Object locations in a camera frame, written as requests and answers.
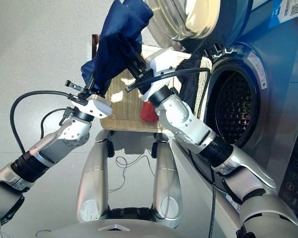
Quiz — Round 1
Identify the navy blue cloth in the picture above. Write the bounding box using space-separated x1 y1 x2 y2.
80 0 154 94

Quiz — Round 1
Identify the coral red cloth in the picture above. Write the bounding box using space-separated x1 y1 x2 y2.
141 100 159 122

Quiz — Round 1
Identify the black cloth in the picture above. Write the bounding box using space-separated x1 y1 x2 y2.
176 53 209 114

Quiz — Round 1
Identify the pale woven basket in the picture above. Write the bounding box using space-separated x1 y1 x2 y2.
100 44 213 133

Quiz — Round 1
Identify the round glass washing machine door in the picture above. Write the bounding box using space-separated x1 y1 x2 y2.
144 0 254 54

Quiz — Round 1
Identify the grey washing machine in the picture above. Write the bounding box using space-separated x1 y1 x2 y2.
171 0 298 238

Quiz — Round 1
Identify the dark brown wooden stand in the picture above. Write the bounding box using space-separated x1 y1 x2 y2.
91 34 100 60

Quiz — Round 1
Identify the silver robot leg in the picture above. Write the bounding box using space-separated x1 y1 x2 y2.
151 133 183 229
75 128 115 224

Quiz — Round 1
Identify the white round warning sticker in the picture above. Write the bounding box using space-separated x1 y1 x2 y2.
247 51 268 90

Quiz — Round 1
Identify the silver robot torso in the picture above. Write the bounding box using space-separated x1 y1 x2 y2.
37 207 189 238

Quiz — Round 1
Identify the thin grey floor cable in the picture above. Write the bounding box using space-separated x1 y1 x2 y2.
108 153 156 193

